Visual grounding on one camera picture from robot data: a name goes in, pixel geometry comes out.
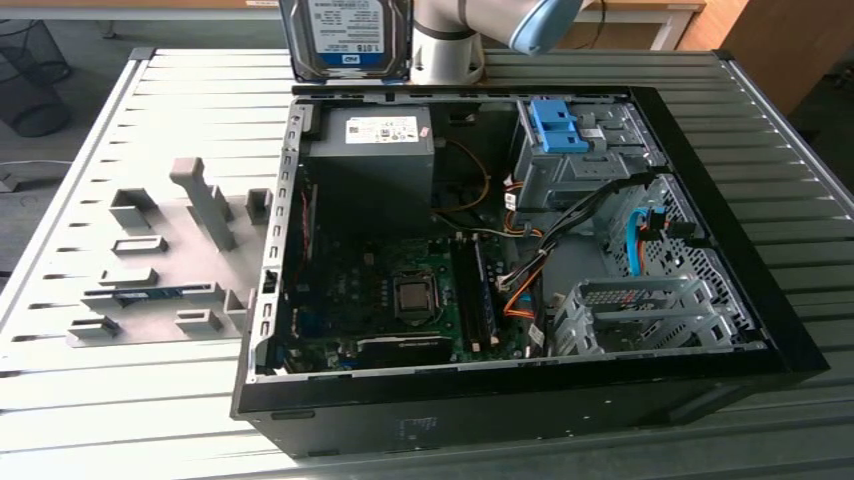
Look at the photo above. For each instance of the hard disk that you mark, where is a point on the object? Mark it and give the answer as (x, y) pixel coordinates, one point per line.
(347, 45)

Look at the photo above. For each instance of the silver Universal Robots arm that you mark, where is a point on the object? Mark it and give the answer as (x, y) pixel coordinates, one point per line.
(443, 60)

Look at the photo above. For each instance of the grey metal disk bay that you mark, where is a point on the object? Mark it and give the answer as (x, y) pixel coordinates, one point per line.
(667, 307)

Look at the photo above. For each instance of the CPU socket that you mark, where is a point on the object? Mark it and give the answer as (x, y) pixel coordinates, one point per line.
(414, 295)

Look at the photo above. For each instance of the green motherboard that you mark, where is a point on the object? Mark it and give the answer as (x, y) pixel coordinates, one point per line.
(443, 300)

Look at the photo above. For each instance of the black RAM slot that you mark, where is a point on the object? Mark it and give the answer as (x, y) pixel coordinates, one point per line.
(464, 300)

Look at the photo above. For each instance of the black RAM stick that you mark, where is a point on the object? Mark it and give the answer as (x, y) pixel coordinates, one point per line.
(486, 295)

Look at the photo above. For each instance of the grey power supply unit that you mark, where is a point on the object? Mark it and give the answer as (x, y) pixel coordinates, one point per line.
(374, 145)

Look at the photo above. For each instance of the black graphics card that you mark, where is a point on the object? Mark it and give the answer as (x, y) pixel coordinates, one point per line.
(407, 350)

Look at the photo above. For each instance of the grey metal drive cage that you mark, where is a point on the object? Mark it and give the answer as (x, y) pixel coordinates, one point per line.
(581, 175)

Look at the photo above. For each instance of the blue plastic drive latch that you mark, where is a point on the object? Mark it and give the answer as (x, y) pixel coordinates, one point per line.
(560, 135)

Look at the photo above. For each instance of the grey parts rack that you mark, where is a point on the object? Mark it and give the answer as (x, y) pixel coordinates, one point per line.
(174, 265)

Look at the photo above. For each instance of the black open PC case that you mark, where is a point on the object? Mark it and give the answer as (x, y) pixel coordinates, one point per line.
(534, 415)

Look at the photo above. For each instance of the blue RAM stick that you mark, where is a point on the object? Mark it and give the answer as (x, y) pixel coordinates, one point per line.
(147, 294)

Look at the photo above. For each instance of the wooden desk with white legs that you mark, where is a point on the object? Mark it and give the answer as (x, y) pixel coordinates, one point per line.
(641, 5)

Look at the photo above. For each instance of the black mesh wastebasket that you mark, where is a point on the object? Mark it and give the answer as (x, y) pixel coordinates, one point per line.
(33, 115)

